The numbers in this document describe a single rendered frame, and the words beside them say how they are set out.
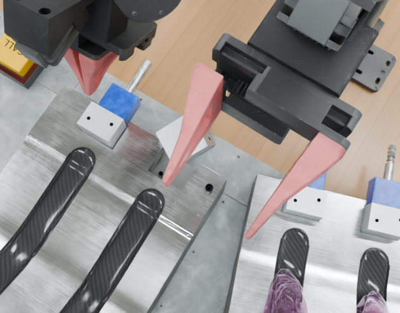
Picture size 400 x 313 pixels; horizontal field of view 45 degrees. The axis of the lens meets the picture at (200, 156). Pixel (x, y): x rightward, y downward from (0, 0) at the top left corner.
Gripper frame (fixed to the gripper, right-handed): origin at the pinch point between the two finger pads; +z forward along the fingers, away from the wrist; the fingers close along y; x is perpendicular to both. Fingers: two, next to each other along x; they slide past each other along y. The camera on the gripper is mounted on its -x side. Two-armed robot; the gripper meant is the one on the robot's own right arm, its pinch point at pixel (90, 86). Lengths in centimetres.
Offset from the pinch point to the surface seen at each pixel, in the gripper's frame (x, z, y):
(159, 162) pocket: 6.8, 13.1, 7.8
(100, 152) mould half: 2.6, 12.3, 0.9
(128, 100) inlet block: 8.4, 7.1, 0.9
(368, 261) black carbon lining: 9.8, 13.8, 38.8
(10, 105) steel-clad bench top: 7.7, 19.1, -18.4
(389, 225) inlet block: 12.2, 8.6, 38.5
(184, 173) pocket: 7.1, 13.0, 11.6
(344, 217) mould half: 12.5, 11.4, 33.4
